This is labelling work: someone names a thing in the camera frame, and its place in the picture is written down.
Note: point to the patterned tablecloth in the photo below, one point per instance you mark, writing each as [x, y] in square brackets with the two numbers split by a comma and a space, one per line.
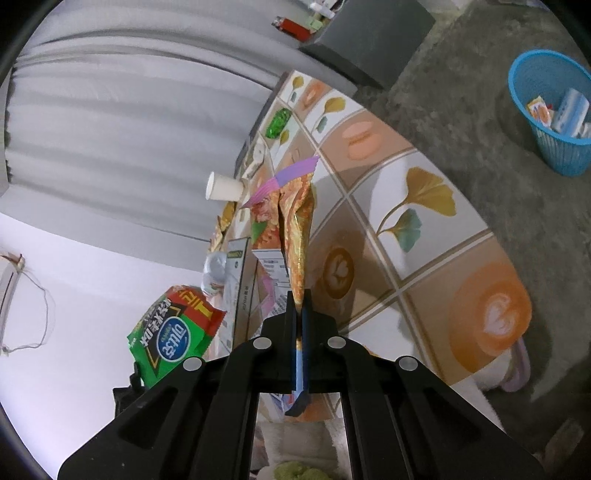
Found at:
[392, 258]

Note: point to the red lighter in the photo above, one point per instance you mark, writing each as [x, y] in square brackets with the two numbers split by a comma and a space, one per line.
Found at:
[293, 27]

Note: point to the green fluffy cloth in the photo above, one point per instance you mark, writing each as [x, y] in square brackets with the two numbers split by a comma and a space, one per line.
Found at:
[300, 471]

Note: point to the green snack packet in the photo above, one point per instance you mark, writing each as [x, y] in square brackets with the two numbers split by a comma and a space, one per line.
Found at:
[278, 122]

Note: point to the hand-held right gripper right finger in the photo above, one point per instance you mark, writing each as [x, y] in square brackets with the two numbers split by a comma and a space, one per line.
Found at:
[316, 342]

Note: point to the dark grey cabinet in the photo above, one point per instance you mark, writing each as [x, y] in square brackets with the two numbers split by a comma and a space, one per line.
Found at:
[369, 41]

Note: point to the orange gold snack packet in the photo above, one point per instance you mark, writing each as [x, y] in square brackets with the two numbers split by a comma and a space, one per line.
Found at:
[295, 217]

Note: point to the blue plastic basket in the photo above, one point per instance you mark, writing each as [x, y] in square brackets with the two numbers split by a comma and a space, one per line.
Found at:
[556, 150]

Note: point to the white box with green print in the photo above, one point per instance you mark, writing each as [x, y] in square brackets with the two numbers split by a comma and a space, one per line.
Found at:
[240, 286]

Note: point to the yellow and orange snack packet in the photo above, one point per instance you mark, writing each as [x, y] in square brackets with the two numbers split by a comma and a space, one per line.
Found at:
[225, 221]

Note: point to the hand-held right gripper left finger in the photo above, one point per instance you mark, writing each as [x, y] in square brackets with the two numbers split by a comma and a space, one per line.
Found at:
[293, 374]

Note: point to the clear plastic water bottle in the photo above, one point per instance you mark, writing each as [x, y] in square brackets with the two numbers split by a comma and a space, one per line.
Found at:
[214, 272]

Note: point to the green and red snack bag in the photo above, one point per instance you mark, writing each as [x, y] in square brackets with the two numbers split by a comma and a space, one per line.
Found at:
[171, 341]

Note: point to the white paper cup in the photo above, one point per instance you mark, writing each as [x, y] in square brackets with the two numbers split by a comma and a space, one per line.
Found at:
[225, 187]

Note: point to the grey curtain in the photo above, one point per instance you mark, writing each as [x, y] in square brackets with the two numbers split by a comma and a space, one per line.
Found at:
[138, 115]

